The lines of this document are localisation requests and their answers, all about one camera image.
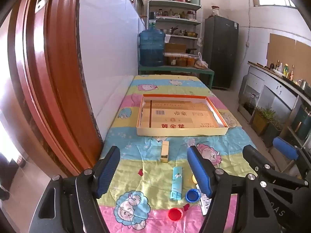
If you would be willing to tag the green air fryer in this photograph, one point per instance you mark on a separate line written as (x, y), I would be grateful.
(302, 122)

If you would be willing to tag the white printed small box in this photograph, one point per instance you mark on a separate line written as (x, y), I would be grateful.
(204, 203)

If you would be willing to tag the brown cardboard box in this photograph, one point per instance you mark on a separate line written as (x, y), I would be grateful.
(175, 47)

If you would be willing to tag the shallow cardboard box tray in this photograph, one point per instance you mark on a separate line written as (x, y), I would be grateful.
(179, 121)

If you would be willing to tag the cardboard sheets on wall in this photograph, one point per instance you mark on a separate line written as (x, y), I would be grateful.
(286, 48)

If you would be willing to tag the blue water jug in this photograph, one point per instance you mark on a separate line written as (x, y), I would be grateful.
(151, 46)

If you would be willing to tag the dark grey refrigerator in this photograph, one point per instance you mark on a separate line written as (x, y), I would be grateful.
(221, 51)

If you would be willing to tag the teal enamel pot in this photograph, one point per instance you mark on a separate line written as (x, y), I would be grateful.
(195, 0)

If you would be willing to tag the white bottle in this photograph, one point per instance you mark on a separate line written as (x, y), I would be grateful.
(280, 68)

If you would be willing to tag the water jug pump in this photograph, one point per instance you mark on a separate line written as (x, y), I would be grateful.
(152, 19)

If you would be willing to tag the blue bottle cap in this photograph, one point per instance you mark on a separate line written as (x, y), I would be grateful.
(193, 195)

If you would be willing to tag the green yellow bottle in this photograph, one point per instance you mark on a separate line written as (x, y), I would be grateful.
(286, 70)

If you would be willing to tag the red-brown wooden door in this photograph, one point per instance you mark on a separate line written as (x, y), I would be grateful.
(53, 77)

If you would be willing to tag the metal kettle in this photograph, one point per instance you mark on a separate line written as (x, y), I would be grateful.
(301, 83)

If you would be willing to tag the white metal shelf rack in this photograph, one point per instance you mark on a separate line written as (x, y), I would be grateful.
(179, 20)

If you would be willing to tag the plastic bag of food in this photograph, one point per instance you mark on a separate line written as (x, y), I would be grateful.
(201, 63)

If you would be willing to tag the brass bowl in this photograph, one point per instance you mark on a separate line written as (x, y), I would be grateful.
(191, 34)

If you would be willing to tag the green low table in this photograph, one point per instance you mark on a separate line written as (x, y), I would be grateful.
(175, 70)

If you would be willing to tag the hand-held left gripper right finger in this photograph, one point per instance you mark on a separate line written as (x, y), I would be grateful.
(201, 173)

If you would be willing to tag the red bottle cap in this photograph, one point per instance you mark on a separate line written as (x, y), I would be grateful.
(175, 214)

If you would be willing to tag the small gold box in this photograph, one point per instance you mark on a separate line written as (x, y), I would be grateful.
(165, 151)

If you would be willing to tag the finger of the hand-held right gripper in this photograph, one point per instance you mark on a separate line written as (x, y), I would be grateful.
(285, 148)
(257, 160)

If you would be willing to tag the grey kitchen counter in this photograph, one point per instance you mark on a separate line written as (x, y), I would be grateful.
(277, 87)

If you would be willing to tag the teal lighter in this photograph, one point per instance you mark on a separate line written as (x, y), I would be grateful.
(176, 183)

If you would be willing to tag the yellow bottle cap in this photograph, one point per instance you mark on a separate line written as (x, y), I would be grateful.
(194, 178)

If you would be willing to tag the red sauce bottle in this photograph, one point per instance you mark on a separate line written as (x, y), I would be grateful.
(291, 74)

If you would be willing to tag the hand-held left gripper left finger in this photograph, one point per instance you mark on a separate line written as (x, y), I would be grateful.
(107, 173)

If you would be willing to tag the dark sauce bottle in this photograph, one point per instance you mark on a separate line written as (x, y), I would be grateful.
(277, 66)

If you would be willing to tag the dark planter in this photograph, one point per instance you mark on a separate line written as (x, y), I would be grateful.
(272, 134)

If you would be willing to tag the yellow planter with grass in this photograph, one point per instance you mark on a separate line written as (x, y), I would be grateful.
(261, 122)

